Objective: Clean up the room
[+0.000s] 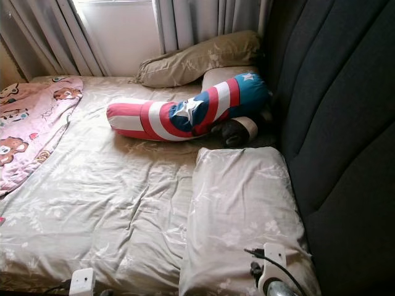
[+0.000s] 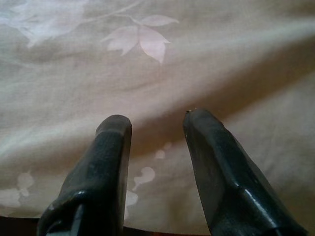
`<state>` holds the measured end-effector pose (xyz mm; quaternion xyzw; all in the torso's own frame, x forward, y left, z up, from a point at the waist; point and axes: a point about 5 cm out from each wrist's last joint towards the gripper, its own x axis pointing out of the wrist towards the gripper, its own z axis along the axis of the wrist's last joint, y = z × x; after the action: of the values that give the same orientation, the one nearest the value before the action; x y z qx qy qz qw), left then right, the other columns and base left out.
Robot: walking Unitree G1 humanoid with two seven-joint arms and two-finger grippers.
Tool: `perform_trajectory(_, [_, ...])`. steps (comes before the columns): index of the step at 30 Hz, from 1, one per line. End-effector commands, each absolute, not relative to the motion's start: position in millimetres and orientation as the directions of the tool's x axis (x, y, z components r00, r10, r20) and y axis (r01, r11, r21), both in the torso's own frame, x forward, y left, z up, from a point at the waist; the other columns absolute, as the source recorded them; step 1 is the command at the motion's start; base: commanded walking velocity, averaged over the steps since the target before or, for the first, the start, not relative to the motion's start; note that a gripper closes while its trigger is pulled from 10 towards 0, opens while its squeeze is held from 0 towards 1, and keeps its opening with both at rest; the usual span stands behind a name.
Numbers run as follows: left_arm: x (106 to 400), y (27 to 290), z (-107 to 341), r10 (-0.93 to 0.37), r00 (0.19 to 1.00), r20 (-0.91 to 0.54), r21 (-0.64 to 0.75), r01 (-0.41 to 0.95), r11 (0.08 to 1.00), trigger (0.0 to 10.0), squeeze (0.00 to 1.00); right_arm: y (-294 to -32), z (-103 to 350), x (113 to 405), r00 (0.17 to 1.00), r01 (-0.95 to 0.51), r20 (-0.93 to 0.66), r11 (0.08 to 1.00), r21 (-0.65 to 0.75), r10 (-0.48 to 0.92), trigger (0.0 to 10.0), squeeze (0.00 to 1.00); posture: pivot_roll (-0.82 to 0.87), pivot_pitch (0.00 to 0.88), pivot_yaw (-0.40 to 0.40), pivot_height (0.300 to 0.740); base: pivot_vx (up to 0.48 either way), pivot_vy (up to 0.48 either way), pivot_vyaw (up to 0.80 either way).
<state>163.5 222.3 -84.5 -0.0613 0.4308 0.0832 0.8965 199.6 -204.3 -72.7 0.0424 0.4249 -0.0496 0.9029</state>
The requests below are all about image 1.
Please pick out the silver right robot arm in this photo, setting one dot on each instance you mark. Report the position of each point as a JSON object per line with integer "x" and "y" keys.
{"x": 282, "y": 290}

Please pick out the large beige floral pillow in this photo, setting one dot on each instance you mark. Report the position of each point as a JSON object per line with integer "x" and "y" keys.
{"x": 247, "y": 209}

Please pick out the black plush toy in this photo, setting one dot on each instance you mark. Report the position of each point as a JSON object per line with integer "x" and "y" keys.
{"x": 234, "y": 131}

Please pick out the beige floral bed sheet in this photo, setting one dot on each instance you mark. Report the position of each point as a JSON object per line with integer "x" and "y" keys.
{"x": 111, "y": 197}

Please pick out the dark grey padded headboard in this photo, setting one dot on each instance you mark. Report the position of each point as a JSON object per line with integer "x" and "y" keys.
{"x": 339, "y": 123}

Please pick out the red white blue bolster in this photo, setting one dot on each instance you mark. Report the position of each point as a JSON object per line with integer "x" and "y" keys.
{"x": 148, "y": 119}

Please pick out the plain cream pillow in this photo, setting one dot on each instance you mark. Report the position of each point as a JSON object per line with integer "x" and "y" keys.
{"x": 222, "y": 77}

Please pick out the pink cartoon print blanket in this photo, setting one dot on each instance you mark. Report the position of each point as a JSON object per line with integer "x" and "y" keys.
{"x": 24, "y": 123}

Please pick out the tan floral pillow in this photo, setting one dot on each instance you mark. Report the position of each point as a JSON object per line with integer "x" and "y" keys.
{"x": 197, "y": 60}

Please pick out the grey curtain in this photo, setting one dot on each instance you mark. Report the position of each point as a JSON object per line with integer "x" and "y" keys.
{"x": 197, "y": 21}
{"x": 49, "y": 31}

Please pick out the bright window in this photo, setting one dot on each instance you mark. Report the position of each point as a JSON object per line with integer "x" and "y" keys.
{"x": 117, "y": 37}

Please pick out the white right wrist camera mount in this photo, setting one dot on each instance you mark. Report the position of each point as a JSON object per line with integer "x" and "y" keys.
{"x": 274, "y": 256}

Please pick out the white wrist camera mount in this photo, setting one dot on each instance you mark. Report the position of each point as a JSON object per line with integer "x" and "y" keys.
{"x": 82, "y": 282}
{"x": 274, "y": 256}

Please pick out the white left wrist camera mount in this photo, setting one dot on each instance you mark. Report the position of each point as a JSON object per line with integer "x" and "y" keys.
{"x": 82, "y": 282}

